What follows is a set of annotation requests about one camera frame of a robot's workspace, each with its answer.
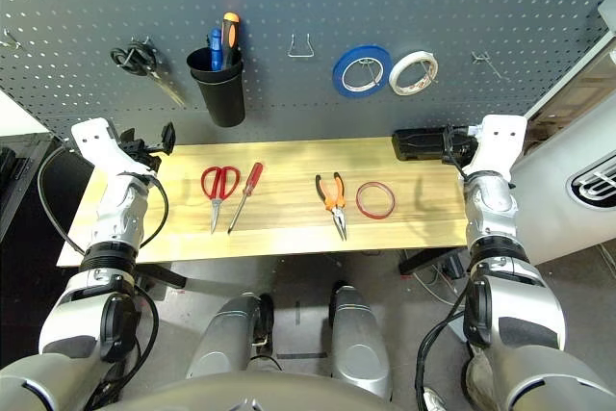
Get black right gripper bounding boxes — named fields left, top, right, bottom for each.
left=443, top=127, right=481, bottom=166

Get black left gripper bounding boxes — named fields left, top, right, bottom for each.
left=119, top=121, right=177, bottom=172

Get red handled scissors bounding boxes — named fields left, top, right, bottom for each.
left=200, top=165, right=241, bottom=234

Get red handled screwdriver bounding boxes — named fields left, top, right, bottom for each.
left=226, top=162, right=265, bottom=235

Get thin red tape roll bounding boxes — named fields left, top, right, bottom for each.
left=355, top=181, right=397, bottom=220

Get orange black needle-nose pliers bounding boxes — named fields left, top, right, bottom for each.
left=315, top=172, right=348, bottom=243

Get black tool case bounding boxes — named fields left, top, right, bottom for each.
left=390, top=127, right=451, bottom=165

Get black plastic cup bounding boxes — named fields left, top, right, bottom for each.
left=186, top=46, right=246, bottom=128

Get white tape roll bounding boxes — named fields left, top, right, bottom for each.
left=388, top=49, right=440, bottom=95

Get white rounded machine housing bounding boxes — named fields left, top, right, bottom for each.
left=509, top=88, right=616, bottom=268

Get black table foot bar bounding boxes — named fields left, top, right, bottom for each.
left=398, top=247, right=471, bottom=277
left=135, top=264, right=188, bottom=290

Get brown wooden shelf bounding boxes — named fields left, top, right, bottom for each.
left=524, top=30, right=616, bottom=142

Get black hard case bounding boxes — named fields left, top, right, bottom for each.
left=0, top=134, right=49, bottom=244

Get blue tape roll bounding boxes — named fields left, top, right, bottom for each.
left=331, top=43, right=392, bottom=98

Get silver left robot leg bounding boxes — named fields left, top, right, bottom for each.
left=186, top=293, right=275, bottom=381

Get silver robot leg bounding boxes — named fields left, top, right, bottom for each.
left=329, top=280, right=394, bottom=400
left=186, top=293, right=275, bottom=381

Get silver right robot leg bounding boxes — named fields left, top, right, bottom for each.
left=329, top=280, right=394, bottom=400

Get white sneaker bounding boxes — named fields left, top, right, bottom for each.
left=423, top=387, right=447, bottom=411

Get grey robot torso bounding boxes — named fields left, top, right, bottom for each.
left=95, top=372, right=400, bottom=411

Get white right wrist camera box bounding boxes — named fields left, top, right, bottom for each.
left=464, top=115, right=528, bottom=179

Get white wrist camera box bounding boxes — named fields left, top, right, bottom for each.
left=464, top=115, right=528, bottom=179
left=70, top=117, right=160, bottom=176

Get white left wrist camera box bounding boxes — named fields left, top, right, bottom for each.
left=70, top=117, right=160, bottom=176

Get black handled scissors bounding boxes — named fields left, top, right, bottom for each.
left=110, top=38, right=187, bottom=107

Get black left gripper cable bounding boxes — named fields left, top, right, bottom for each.
left=142, top=173, right=170, bottom=248

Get blue handled screwdriver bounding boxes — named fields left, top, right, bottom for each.
left=209, top=28, right=225, bottom=71

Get orange black handled screwdriver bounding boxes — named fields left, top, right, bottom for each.
left=219, top=12, right=242, bottom=68

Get wire pliers holder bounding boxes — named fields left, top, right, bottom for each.
left=287, top=33, right=317, bottom=59

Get black right camera cable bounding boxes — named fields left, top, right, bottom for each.
left=416, top=124, right=482, bottom=411

